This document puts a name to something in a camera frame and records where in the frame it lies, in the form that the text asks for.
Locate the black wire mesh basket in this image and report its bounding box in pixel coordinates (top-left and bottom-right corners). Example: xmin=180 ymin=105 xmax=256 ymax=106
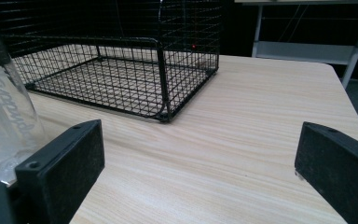
xmin=0 ymin=0 xmax=223 ymax=123

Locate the clear plastic bottle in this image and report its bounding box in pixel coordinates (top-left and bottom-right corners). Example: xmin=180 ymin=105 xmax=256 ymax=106
xmin=0 ymin=6 xmax=49 ymax=186

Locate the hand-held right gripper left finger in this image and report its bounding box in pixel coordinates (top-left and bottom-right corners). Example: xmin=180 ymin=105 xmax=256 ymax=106
xmin=14 ymin=119 xmax=106 ymax=224

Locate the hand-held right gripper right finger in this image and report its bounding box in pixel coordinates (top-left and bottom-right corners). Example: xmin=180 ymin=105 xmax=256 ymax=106
xmin=294 ymin=121 xmax=358 ymax=224

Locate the white metal table frame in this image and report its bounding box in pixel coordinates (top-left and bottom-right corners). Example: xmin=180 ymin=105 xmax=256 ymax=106
xmin=234 ymin=0 xmax=358 ymax=90

